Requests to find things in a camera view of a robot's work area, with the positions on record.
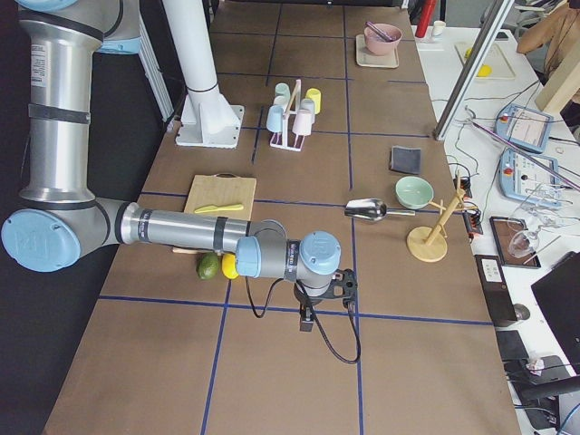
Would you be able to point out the red cylinder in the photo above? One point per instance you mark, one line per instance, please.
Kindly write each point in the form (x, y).
(428, 7)

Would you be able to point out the beige tray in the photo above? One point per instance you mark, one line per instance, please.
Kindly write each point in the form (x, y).
(365, 58)

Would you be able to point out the whole lemon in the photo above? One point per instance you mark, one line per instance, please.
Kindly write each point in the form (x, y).
(228, 266)

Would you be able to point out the black laptop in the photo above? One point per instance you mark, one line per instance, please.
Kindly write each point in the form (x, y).
(557, 295)

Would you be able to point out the mint green cup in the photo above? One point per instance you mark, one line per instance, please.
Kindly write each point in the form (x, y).
(282, 88)

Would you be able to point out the blue teach pendant far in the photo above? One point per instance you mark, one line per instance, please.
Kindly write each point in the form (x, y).
(526, 128)

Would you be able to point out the yellow fruit on tray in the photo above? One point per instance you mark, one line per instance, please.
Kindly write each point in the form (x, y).
(484, 71)

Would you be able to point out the steel tongs handle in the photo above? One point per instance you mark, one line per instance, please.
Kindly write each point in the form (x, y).
(379, 32)

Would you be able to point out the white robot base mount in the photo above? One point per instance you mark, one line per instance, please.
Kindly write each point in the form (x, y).
(207, 119)

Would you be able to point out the brown framed tablet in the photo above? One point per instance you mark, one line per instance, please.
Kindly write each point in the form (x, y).
(502, 235)

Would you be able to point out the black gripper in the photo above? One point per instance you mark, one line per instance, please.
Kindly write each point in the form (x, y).
(304, 299)

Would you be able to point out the light blue cup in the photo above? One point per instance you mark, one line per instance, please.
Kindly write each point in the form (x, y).
(274, 120)

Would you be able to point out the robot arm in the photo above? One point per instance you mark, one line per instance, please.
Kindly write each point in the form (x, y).
(128, 160)

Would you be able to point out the pink bowl with ice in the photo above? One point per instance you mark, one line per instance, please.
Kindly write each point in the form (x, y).
(378, 45)

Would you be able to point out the pink cup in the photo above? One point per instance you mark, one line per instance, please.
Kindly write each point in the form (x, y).
(303, 123)

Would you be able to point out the steel scoop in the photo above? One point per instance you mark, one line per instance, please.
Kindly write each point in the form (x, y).
(374, 210)

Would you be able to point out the wine glass right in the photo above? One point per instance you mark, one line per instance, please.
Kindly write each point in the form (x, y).
(527, 229)

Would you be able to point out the avocado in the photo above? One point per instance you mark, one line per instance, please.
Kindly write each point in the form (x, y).
(208, 266)

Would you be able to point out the blue teach pendant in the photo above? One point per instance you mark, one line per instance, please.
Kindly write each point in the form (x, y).
(526, 128)
(522, 179)

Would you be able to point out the white paper cup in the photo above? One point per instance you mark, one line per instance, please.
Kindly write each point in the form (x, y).
(437, 29)

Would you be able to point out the person at desk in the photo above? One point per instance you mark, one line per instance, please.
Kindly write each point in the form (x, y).
(559, 31)

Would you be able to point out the aluminium frame post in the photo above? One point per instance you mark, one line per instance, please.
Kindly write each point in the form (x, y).
(496, 16)

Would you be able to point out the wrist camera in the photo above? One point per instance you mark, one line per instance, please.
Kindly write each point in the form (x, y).
(306, 322)

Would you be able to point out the grey cup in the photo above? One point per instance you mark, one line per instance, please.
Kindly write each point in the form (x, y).
(308, 105)

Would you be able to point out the wooden mug tree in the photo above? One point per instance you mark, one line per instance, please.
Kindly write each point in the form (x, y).
(429, 244)

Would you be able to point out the grey folded cloth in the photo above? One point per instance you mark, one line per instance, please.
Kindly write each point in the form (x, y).
(405, 160)

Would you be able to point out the blue teach pendant near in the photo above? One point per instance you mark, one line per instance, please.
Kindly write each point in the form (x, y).
(522, 179)

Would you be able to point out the white wire cup rack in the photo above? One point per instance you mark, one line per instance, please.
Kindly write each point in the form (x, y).
(280, 140)

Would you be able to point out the mint green bowl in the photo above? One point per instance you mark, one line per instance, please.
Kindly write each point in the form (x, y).
(413, 192)

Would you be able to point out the wooden cutting board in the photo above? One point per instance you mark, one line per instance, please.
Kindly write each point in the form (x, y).
(222, 189)

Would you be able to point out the yellow cup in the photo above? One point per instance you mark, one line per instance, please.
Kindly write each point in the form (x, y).
(315, 95)

